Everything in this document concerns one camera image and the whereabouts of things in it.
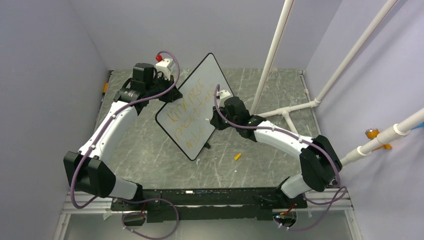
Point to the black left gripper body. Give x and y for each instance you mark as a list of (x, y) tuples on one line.
[(161, 84)]

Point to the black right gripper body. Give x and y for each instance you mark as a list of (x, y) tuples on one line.
[(221, 125)]

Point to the black framed whiteboard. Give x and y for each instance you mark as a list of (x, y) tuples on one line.
[(184, 119)]

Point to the yellow marker cap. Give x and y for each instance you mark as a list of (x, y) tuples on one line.
[(237, 156)]

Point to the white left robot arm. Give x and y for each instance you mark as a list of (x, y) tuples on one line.
[(87, 169)]

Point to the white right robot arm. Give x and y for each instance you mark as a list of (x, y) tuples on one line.
[(320, 165)]

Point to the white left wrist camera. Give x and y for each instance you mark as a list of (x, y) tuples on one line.
[(164, 65)]

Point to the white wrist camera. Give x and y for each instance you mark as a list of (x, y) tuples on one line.
[(224, 94), (164, 65)]

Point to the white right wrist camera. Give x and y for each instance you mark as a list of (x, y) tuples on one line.
[(224, 94)]

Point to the yellow handled tool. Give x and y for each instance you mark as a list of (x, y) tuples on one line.
[(105, 88)]

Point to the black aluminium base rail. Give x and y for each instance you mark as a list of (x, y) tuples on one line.
[(259, 203)]

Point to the white pvc pipe frame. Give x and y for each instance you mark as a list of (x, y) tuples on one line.
[(368, 69)]

